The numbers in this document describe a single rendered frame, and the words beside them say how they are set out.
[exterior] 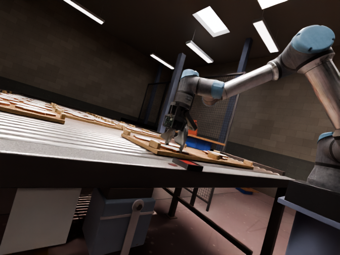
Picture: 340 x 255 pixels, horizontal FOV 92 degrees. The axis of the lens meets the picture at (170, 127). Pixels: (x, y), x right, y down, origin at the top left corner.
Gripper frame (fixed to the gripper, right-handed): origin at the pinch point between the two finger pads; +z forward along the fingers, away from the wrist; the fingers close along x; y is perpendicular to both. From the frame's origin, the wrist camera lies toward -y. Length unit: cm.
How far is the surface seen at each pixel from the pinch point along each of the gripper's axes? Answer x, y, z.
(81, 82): -715, -40, -105
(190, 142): -56, -67, -2
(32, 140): 11, 49, 3
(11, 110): -28, 58, 1
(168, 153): 7.3, 8.3, 1.4
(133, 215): 23.5, 26.8, 14.5
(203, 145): -47, -75, -2
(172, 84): -177, -112, -87
